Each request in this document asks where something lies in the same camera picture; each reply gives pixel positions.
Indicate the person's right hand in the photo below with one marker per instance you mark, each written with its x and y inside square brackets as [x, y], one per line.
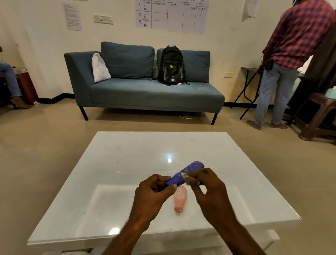
[216, 202]

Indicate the person's left hand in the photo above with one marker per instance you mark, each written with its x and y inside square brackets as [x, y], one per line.
[148, 202]

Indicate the pink bottle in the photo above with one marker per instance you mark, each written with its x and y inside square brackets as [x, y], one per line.
[180, 199]

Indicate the white wiping tissue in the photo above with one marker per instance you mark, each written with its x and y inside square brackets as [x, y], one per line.
[188, 178]

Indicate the blue patterned bottle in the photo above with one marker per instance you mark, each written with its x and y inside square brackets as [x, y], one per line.
[191, 167]

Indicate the person's right forearm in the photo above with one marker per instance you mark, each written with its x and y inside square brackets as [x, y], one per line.
[241, 240]

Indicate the person's left forearm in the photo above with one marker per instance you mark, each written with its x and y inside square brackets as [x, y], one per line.
[126, 241]

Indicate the white glossy table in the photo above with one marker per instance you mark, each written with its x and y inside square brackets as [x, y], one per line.
[157, 147]

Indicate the round flat object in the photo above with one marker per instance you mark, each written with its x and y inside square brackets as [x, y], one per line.
[187, 115]

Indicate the teal fabric sofa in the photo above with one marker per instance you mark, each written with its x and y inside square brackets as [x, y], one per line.
[157, 94]

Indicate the brown plastic stool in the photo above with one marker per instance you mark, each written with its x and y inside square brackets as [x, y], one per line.
[315, 123]

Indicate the black folding table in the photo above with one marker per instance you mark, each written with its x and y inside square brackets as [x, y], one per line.
[249, 69]

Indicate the teal sofa back cushion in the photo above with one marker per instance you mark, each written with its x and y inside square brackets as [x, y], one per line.
[126, 60]
[198, 65]

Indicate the black backpack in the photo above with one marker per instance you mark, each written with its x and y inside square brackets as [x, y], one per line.
[172, 65]

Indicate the white pillow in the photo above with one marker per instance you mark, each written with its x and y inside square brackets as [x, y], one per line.
[100, 68]

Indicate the pale teal box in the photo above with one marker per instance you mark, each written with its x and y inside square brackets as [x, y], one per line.
[331, 93]

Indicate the dark red cabinet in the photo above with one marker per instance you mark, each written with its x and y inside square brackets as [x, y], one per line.
[27, 88]

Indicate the curled white paper sheet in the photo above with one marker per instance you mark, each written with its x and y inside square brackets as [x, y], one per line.
[252, 8]

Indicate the white printed notice sheet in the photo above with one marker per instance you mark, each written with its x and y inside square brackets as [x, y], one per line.
[72, 16]

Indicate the cream wall socket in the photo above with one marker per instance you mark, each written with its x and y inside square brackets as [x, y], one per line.
[228, 74]

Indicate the white wall switch plate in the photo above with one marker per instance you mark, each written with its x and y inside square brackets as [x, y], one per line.
[103, 19]

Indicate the white wall chart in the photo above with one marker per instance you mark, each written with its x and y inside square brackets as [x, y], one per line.
[173, 15]

